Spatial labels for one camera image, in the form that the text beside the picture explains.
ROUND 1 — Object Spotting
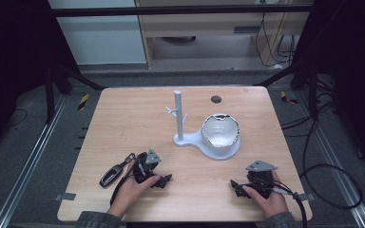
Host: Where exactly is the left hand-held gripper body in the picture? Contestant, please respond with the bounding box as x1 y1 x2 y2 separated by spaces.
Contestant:
132 147 163 184

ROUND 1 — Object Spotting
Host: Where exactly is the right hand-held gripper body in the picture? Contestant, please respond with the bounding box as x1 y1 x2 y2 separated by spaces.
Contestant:
244 160 279 200

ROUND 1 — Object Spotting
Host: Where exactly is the person's right hand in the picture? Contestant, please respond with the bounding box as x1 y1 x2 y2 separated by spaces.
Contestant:
241 170 290 220

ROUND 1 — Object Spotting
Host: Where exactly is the person's left hand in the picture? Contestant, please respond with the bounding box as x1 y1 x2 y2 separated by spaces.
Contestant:
106 161 162 220

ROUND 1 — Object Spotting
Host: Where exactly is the black car key fob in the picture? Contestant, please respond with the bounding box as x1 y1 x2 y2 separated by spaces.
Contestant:
99 152 137 189

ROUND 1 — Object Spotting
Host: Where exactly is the grey tape strip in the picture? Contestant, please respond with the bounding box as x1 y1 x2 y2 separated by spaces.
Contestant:
54 192 77 202
298 192 317 203

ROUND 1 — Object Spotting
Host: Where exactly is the white bowl with chipped rim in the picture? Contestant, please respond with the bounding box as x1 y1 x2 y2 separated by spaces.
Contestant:
201 113 241 149

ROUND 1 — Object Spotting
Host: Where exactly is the white peg stand with tray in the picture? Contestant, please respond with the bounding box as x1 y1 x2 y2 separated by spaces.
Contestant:
165 89 241 162

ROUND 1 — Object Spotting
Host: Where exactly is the yellow black hazard tape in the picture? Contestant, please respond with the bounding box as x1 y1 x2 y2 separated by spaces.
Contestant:
77 92 90 111
279 90 299 105

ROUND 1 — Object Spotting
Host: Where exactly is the black metal stand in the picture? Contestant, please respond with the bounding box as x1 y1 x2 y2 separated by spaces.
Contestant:
43 58 106 125
252 58 320 122

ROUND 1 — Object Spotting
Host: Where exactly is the white cabinet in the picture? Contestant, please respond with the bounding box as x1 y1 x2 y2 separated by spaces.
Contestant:
48 0 148 67

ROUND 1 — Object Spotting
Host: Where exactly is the dark curtain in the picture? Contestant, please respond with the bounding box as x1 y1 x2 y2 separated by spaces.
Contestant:
294 0 365 179
0 0 80 160

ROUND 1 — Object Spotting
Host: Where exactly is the light wooden desk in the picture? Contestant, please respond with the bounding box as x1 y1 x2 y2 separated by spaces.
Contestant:
134 0 316 69

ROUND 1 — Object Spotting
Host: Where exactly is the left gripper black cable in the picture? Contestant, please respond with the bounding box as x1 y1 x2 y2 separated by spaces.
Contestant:
109 164 136 206

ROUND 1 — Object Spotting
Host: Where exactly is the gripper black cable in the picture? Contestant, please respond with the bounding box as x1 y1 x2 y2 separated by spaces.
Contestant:
109 164 136 206
271 180 309 228

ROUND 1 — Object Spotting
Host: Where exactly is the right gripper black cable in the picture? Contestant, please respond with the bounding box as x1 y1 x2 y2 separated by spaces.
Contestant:
271 180 309 228

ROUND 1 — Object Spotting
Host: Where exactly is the black floor cable loop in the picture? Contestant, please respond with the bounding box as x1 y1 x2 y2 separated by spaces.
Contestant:
279 104 364 211

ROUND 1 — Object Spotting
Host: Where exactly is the aluminium floor rail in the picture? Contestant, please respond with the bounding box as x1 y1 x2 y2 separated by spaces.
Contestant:
297 90 365 228
0 94 68 228

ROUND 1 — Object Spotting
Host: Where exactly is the black hanging cables bundle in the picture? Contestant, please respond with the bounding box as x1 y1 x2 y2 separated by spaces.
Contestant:
254 11 297 68

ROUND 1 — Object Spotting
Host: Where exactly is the thin black floor cable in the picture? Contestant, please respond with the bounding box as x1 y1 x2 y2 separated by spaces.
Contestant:
5 108 29 128

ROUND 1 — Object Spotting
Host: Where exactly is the black horizontal frame bar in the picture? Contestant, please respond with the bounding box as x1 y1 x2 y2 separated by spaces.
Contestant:
48 4 316 18

